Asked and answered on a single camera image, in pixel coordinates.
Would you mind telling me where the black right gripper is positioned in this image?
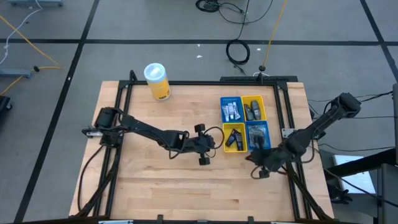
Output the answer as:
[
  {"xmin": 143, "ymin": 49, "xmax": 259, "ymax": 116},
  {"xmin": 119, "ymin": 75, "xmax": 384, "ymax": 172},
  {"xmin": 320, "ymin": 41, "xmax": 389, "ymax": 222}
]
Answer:
[{"xmin": 247, "ymin": 136, "xmax": 290, "ymax": 179}]

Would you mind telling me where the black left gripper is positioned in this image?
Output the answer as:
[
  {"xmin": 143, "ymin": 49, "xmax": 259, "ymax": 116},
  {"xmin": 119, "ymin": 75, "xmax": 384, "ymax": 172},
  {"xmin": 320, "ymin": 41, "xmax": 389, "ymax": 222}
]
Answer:
[{"xmin": 185, "ymin": 123, "xmax": 216, "ymax": 166}]

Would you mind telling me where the plastic-wrapped black comb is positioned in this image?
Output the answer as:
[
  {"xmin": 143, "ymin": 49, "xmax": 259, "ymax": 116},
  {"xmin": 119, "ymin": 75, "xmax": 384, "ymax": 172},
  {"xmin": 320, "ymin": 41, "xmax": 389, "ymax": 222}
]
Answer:
[
  {"xmin": 253, "ymin": 123, "xmax": 269, "ymax": 141},
  {"xmin": 248, "ymin": 127, "xmax": 262, "ymax": 149}
]

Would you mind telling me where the dark blue squeeze tube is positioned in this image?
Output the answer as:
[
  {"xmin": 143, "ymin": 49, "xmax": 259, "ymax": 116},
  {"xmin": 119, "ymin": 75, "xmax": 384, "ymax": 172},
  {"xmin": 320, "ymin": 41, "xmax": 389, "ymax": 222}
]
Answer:
[
  {"xmin": 224, "ymin": 129, "xmax": 237, "ymax": 147},
  {"xmin": 234, "ymin": 130, "xmax": 244, "ymax": 151}
]

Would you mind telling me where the grey deodorant stick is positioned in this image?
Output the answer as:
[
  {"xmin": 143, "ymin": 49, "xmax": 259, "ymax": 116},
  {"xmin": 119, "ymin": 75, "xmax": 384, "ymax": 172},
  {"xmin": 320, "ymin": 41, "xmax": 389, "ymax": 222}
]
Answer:
[
  {"xmin": 243, "ymin": 103, "xmax": 254, "ymax": 122},
  {"xmin": 251, "ymin": 100, "xmax": 262, "ymax": 121}
]

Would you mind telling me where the yellow slotted plastic basket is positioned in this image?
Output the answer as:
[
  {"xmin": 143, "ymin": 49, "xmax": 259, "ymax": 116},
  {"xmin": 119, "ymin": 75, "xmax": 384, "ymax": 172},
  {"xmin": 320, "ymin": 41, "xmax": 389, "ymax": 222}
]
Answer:
[
  {"xmin": 222, "ymin": 122, "xmax": 249, "ymax": 154},
  {"xmin": 241, "ymin": 95, "xmax": 268, "ymax": 123}
]

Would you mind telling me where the blue slotted plastic basket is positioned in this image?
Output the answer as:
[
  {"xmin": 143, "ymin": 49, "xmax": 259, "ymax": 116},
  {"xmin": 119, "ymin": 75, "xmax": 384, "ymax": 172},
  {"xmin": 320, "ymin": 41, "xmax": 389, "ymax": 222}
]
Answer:
[
  {"xmin": 245, "ymin": 120, "xmax": 272, "ymax": 151},
  {"xmin": 220, "ymin": 96, "xmax": 246, "ymax": 124}
]

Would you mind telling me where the yellow wipes canister white lid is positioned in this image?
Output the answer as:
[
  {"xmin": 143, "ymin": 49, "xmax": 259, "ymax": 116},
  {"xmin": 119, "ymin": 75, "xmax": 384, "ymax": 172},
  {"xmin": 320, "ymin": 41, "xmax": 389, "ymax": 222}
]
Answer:
[{"xmin": 143, "ymin": 62, "xmax": 172, "ymax": 101}]

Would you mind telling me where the white paper sheet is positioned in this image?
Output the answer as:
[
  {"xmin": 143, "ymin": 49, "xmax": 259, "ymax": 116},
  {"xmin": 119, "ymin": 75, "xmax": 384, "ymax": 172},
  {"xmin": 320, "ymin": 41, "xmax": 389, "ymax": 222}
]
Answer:
[{"xmin": 331, "ymin": 154, "xmax": 376, "ymax": 194}]

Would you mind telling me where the black furniture beam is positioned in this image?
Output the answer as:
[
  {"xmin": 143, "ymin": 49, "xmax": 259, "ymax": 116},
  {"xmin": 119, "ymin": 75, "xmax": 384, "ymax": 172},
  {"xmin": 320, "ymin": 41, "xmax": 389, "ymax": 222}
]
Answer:
[{"xmin": 323, "ymin": 147, "xmax": 389, "ymax": 179}]

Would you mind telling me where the grey cabinet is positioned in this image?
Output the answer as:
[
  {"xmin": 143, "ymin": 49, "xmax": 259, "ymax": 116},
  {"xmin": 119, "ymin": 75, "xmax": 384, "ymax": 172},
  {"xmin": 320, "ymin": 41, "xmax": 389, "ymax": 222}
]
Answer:
[{"xmin": 377, "ymin": 82, "xmax": 398, "ymax": 224}]

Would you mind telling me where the grey metal floor foot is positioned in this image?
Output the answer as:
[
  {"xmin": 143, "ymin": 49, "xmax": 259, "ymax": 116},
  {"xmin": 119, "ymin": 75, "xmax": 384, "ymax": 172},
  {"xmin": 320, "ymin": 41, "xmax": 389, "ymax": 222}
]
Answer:
[
  {"xmin": 0, "ymin": 68, "xmax": 32, "ymax": 79},
  {"xmin": 7, "ymin": 0, "xmax": 64, "ymax": 7}
]

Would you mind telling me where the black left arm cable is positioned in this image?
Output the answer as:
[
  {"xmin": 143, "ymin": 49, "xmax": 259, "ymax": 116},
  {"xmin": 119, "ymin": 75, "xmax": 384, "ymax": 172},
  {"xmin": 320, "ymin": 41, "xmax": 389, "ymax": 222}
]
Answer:
[{"xmin": 203, "ymin": 125, "xmax": 225, "ymax": 159}]

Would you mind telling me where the black aluminium table frame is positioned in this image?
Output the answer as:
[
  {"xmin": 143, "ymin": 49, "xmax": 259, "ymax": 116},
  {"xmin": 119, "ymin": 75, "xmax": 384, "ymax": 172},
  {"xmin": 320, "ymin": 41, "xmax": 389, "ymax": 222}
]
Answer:
[{"xmin": 73, "ymin": 69, "xmax": 336, "ymax": 224}]

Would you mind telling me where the black stand post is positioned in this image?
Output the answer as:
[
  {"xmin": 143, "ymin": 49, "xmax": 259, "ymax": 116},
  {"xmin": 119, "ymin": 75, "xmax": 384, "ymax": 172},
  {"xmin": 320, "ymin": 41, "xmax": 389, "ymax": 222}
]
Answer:
[{"xmin": 257, "ymin": 64, "xmax": 267, "ymax": 85}]

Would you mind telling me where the black coiled floor cable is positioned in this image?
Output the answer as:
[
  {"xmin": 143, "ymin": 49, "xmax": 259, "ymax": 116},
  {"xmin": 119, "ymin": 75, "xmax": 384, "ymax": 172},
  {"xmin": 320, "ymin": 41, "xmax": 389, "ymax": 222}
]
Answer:
[{"xmin": 225, "ymin": 39, "xmax": 251, "ymax": 67}]

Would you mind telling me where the yellow power cable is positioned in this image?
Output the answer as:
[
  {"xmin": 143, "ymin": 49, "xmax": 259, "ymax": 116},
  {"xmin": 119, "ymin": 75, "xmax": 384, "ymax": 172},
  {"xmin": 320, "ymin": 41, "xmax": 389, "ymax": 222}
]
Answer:
[{"xmin": 262, "ymin": 0, "xmax": 289, "ymax": 68}]

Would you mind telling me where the black tangled floor cable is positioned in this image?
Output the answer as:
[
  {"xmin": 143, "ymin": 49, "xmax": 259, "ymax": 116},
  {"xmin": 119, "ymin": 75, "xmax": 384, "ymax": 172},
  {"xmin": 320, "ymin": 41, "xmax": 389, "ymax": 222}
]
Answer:
[{"xmin": 195, "ymin": 0, "xmax": 275, "ymax": 25}]

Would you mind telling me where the yellow floor cable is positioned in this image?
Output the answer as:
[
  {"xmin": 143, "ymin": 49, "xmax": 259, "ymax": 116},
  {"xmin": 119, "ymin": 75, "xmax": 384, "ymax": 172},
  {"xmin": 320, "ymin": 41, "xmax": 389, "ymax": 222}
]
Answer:
[{"xmin": 0, "ymin": 15, "xmax": 63, "ymax": 96}]

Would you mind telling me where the white floor cable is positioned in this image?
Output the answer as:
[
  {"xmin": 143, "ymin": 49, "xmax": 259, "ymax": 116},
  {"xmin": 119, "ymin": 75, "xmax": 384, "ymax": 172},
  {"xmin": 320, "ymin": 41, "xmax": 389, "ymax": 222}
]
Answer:
[{"xmin": 0, "ymin": 0, "xmax": 44, "ymax": 65}]

